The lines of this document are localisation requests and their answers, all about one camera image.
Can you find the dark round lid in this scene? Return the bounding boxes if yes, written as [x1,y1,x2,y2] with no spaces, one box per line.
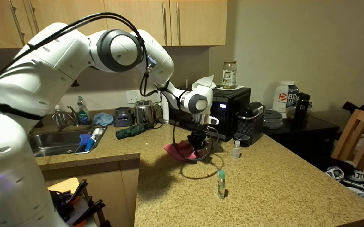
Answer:
[261,107,284,131]

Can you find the blue dish soap bottle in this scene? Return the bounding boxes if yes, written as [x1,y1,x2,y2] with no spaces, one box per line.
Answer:
[78,126,105,153]

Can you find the black round pot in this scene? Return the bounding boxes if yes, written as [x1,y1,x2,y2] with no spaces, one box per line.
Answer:
[112,106,135,128]

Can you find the black side table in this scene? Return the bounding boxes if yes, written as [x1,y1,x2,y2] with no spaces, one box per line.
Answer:
[265,113,341,162]

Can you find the black white patterned item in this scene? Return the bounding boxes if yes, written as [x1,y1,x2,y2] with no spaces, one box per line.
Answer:
[324,157,364,200]

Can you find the metal faucet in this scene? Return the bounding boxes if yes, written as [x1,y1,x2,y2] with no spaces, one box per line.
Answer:
[50,104,79,128]

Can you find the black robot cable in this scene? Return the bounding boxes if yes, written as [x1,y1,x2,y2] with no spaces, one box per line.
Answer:
[0,11,225,169]

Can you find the white wall outlet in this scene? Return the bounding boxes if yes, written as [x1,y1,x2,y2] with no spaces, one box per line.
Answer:
[125,88,141,104]

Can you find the white jug red label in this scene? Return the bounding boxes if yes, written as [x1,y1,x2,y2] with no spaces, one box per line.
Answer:
[273,79,297,119]

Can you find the clear plastic bottle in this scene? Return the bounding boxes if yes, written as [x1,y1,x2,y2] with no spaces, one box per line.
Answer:
[285,83,299,121]

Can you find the black water bottle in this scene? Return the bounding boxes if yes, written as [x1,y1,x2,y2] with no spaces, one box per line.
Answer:
[294,92,312,127]

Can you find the wooden upper cabinets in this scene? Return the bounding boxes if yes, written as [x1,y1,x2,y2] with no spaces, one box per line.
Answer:
[0,0,230,49]

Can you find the blue cloth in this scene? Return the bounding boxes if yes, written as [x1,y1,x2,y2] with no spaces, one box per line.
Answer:
[92,111,115,128]

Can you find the pink towel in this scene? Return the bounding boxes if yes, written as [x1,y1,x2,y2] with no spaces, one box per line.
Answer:
[163,140,199,164]

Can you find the small clear bottle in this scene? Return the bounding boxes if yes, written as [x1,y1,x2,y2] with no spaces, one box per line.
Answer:
[231,140,241,160]

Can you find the black coffee maker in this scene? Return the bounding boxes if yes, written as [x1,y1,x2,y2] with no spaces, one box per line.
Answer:
[232,100,266,148]

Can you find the wooden base cabinet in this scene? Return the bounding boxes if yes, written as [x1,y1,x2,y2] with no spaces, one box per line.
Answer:
[38,156,141,227]

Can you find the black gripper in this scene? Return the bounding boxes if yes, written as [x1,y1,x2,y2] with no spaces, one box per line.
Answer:
[187,126,212,160]

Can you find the silver toaster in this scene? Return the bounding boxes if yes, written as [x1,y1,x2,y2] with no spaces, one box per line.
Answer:
[134,99,156,126]

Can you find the black microwave oven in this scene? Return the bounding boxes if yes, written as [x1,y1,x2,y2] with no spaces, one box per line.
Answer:
[168,85,252,142]

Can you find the stainless steel sink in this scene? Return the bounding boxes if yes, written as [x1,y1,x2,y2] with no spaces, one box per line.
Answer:
[29,127,107,157]

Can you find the green dish soap bottle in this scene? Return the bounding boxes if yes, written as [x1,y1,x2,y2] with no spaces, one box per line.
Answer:
[75,94,91,126]

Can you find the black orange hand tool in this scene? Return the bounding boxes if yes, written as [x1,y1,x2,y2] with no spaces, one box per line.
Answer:
[48,177,111,227]

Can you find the black cloth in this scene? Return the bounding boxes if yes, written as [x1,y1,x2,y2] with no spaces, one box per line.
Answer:
[342,99,364,117]

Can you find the wooden slatted chair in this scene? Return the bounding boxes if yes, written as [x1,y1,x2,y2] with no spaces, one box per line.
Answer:
[329,108,364,190]

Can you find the green hand sanitizer bottle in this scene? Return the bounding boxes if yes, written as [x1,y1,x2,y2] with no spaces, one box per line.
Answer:
[216,169,227,199]

